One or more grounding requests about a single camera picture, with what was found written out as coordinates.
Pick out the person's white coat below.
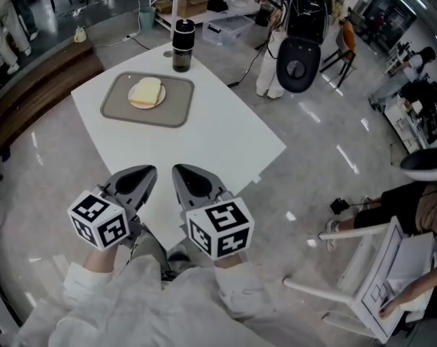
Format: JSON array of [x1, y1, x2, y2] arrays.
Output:
[[10, 257, 315, 347]]

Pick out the person's left forearm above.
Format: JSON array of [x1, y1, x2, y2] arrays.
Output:
[[61, 246, 162, 320]]

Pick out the dark wall poster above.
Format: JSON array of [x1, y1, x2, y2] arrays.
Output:
[[362, 0, 417, 51]]

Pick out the grey rectangular tray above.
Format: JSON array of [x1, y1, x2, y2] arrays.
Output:
[[99, 71, 196, 129]]

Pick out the clear plastic storage box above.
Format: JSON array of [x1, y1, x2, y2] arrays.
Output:
[[202, 15, 256, 48]]

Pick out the white cluttered desk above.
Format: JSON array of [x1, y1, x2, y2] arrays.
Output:
[[382, 95, 437, 152]]

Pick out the black cylindrical bottle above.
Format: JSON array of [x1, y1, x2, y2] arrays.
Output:
[[171, 18, 197, 74]]

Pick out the white chair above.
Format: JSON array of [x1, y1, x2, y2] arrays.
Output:
[[282, 215, 437, 345]]

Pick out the white paper sheets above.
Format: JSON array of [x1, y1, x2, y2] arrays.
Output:
[[383, 231, 437, 303]]

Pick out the dark wooden platform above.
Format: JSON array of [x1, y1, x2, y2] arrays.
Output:
[[0, 38, 106, 163]]

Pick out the small black floor device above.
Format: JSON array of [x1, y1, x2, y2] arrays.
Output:
[[329, 197, 350, 215]]

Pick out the orange and black chair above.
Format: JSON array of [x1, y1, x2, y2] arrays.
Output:
[[318, 7, 357, 87]]

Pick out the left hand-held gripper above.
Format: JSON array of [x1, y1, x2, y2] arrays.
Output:
[[67, 164, 158, 252]]

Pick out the black and white headset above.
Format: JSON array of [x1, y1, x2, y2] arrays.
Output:
[[400, 147, 437, 184]]

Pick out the person's grey trouser leg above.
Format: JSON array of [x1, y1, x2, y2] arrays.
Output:
[[126, 228, 169, 280]]

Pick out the black floor cable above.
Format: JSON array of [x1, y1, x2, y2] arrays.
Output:
[[226, 40, 274, 87]]

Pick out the white round plate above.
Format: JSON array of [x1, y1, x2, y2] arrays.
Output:
[[127, 81, 167, 111]]

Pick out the black cylindrical bin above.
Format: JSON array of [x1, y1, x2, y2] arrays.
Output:
[[255, 3, 275, 27]]

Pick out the person's black shoe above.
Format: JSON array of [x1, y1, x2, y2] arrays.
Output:
[[166, 250, 192, 271]]

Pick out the black round padded seat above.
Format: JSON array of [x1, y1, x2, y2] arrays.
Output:
[[276, 36, 322, 94]]

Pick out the light green waste bin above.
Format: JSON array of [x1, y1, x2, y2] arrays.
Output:
[[138, 6, 157, 33]]

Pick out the brown cardboard box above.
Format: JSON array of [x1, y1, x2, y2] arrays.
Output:
[[176, 0, 213, 19]]

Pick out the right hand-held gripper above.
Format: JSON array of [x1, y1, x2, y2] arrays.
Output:
[[171, 163, 255, 261]]

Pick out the slice of white bread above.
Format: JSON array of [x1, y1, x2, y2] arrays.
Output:
[[130, 77, 164, 108]]

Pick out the person's right forearm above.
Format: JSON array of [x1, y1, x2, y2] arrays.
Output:
[[213, 254, 278, 321]]

